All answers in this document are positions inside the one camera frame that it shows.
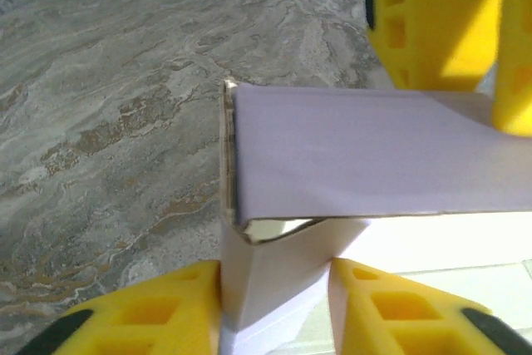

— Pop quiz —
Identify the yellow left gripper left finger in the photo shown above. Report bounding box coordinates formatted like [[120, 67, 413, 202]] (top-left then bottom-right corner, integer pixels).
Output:
[[23, 259, 224, 355]]

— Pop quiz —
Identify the white and lilac paper box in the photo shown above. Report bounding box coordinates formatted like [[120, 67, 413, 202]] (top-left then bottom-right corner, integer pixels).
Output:
[[218, 77, 532, 355]]

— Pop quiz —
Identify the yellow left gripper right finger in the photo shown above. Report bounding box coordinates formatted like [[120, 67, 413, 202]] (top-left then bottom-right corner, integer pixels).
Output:
[[328, 258, 520, 355]]

